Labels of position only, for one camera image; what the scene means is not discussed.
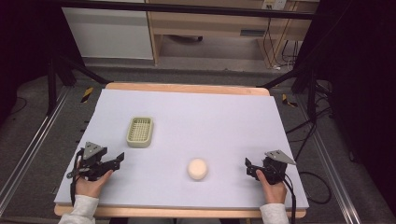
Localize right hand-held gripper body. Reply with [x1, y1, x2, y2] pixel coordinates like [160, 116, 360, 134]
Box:
[259, 149, 297, 186]

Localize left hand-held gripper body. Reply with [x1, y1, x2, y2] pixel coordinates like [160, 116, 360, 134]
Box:
[66, 141, 110, 182]

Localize green slotted soap dish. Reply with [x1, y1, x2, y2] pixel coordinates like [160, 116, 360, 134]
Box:
[126, 116, 154, 148]

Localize round cream soap bar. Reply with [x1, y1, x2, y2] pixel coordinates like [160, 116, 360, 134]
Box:
[187, 157, 209, 181]

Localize person's right hand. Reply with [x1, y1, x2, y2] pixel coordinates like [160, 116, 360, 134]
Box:
[255, 169, 288, 205]

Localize person's left hand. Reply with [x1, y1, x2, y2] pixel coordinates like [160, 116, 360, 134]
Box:
[75, 169, 115, 199]

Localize lavender foam mat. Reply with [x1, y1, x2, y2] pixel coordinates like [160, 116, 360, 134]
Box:
[53, 88, 310, 210]

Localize yellow black floor tape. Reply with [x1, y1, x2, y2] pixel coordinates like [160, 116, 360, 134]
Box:
[80, 86, 94, 104]
[281, 93, 299, 108]

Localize black metal stand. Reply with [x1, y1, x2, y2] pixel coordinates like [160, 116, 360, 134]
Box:
[256, 66, 319, 123]
[46, 55, 110, 117]

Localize wooden table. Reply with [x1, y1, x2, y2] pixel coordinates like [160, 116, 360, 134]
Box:
[53, 81, 308, 219]

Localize dark curtain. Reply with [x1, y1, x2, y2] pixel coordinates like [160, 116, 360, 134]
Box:
[0, 0, 64, 125]
[295, 0, 396, 217]

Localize white cabinet panel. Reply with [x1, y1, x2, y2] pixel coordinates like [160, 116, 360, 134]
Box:
[61, 7, 154, 61]

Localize light wooden desk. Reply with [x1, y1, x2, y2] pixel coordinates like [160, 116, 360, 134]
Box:
[145, 0, 320, 68]

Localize white power strip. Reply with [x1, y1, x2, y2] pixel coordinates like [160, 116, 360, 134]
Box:
[262, 0, 287, 10]

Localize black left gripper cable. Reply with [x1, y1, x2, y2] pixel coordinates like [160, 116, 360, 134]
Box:
[69, 147, 86, 207]

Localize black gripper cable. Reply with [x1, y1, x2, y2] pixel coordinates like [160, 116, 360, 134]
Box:
[69, 147, 86, 207]
[279, 173, 297, 224]

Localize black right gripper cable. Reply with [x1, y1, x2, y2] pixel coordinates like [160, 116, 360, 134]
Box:
[279, 173, 297, 224]

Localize black floor cable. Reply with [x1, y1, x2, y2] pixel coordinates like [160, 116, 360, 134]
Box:
[285, 105, 333, 205]

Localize metal floor rail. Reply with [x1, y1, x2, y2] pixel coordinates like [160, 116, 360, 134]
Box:
[298, 92, 362, 224]
[0, 86, 73, 217]

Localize hanging desk cables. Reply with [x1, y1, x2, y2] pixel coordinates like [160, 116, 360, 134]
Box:
[262, 16, 301, 70]

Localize black horizontal frame bar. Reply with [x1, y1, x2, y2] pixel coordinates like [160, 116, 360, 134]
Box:
[58, 0, 316, 21]

